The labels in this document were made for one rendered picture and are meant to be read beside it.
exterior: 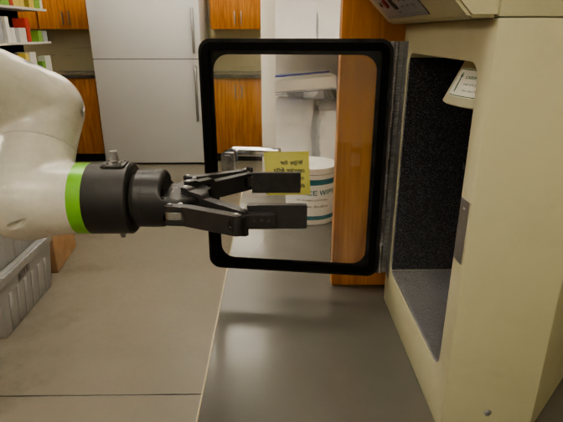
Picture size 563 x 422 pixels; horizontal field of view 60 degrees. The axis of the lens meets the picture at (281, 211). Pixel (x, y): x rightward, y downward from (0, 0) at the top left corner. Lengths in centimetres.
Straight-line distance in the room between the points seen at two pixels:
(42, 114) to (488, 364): 62
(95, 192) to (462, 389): 49
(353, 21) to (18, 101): 50
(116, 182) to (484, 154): 41
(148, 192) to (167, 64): 487
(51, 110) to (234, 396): 45
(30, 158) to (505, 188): 54
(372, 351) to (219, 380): 24
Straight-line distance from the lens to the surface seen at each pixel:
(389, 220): 85
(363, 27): 84
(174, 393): 218
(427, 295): 79
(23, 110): 70
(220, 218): 55
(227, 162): 81
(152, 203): 61
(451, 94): 63
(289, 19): 188
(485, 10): 49
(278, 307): 88
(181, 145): 556
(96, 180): 63
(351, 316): 86
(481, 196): 53
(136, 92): 557
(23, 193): 65
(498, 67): 50
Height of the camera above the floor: 140
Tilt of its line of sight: 20 degrees down
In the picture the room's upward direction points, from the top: straight up
